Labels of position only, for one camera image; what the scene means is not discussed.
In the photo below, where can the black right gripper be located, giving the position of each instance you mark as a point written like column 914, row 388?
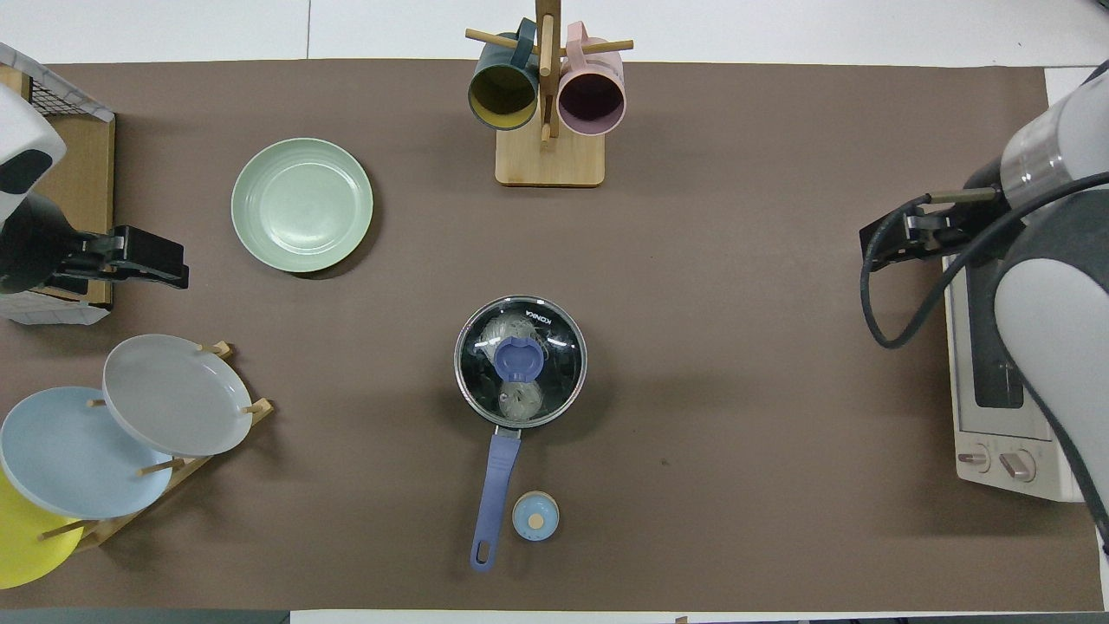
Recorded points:
column 953, row 234

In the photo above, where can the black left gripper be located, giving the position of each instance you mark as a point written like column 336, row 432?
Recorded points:
column 39, row 251

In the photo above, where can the glass lid with blue knob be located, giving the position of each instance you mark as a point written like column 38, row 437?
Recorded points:
column 520, row 357

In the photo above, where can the white vermicelli bundle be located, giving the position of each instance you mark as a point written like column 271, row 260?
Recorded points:
column 520, row 400

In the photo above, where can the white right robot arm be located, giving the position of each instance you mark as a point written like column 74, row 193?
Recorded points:
column 1057, row 329

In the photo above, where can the grey plate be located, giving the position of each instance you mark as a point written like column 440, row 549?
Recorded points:
column 173, row 394

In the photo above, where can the green plate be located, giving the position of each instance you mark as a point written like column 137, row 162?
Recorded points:
column 303, row 204

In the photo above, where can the wooden plate rack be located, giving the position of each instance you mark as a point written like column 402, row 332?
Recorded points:
column 264, row 409

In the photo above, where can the light blue plate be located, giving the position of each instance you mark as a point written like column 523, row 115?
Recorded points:
column 69, row 459

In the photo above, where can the yellow plate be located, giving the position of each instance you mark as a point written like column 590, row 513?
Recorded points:
column 26, row 546

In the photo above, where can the white patterned cloth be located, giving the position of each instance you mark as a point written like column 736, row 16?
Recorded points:
column 43, row 312
column 52, row 80

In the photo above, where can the white toaster oven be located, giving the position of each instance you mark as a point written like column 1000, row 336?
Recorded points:
column 988, row 433

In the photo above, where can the brown table mat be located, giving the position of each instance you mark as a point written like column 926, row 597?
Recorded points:
column 693, row 390

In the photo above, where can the pink mug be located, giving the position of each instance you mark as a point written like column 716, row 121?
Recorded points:
column 591, row 97

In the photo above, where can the wooden mug tree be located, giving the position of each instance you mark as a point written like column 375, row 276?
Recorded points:
column 550, row 165

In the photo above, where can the teal mug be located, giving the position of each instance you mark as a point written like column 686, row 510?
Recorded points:
column 502, row 91

